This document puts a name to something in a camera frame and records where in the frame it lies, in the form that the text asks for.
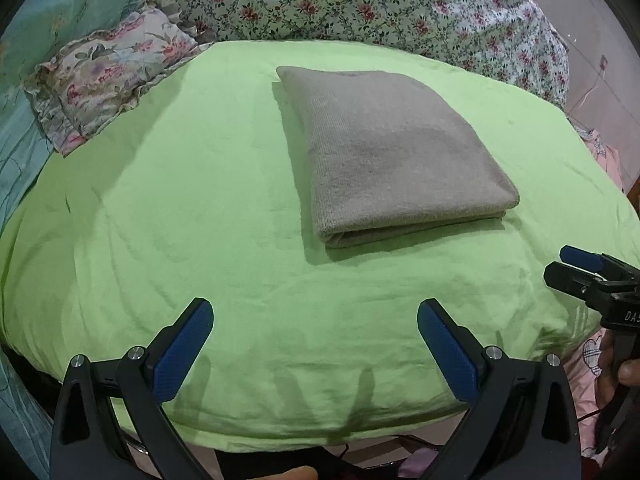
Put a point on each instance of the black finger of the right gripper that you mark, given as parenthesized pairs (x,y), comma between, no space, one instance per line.
(577,283)
(604,265)

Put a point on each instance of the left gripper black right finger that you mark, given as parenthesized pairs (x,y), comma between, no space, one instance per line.
(521,421)

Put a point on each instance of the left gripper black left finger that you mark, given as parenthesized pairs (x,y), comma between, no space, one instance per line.
(87,442)

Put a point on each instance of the beige knitted sweater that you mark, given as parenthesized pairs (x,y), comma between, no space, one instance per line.
(389,156)

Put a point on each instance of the person's right hand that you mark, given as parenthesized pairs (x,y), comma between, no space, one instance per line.
(625,348)

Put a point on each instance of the person's left hand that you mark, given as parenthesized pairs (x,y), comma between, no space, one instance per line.
(298,473)

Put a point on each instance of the lime green blanket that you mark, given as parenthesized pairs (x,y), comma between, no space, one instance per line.
(200,192)

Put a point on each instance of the white red floral quilt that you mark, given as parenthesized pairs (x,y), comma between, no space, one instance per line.
(508,40)

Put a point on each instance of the pastel floral ruffled pillow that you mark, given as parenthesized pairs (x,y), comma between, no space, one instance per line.
(94,79)

